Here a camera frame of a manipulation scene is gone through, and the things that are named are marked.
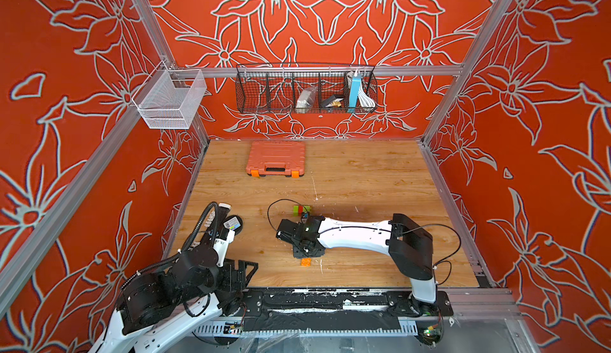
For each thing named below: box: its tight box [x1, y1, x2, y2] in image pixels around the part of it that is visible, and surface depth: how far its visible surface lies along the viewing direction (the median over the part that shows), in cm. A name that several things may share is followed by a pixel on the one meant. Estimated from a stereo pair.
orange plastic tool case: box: [245, 140, 306, 179], surface depth 108 cm
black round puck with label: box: [222, 214, 243, 236], surface depth 91 cm
